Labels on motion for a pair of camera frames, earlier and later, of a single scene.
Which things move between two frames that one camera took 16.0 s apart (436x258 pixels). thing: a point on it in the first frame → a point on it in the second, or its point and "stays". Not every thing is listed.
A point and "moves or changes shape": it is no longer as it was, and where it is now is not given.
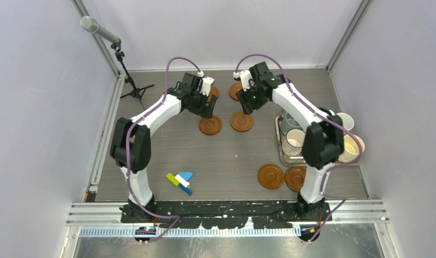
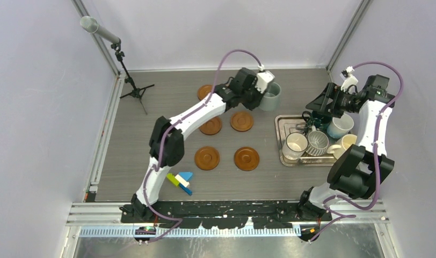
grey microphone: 90,24 stays
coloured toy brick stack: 182,179 stays
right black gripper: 243,97 → 333,91
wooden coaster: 241,122 stays
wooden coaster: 295,177 → 246,158
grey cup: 288,123 moves or changes shape
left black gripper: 205,111 → 251,106
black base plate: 229,214 stays
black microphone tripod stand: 137,92 stays
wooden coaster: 210,126 stays
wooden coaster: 270,176 → 206,158
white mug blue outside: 346,120 stays
